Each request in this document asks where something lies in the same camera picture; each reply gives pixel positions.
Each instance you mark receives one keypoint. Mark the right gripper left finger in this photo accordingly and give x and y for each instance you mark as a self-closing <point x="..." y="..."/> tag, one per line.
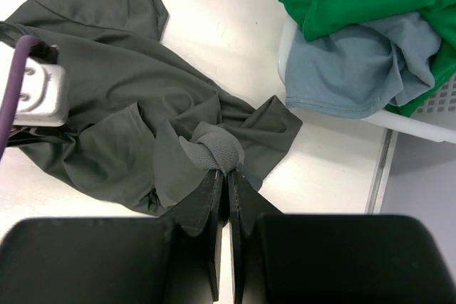
<point x="171" y="259"/>

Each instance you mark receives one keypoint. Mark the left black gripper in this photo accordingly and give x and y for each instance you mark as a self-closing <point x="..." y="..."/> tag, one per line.
<point x="24" y="135"/>

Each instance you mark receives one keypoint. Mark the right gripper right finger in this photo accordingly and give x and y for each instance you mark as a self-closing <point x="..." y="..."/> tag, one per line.
<point x="329" y="258"/>

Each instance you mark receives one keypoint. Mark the grey green t shirt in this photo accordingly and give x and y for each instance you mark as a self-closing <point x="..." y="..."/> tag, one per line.
<point x="133" y="102"/>

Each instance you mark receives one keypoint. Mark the blue t shirt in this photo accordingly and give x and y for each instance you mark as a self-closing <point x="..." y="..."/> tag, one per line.
<point x="357" y="71"/>

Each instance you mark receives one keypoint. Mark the white laundry basket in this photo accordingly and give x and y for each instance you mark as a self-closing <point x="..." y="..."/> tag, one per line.
<point x="433" y="120"/>

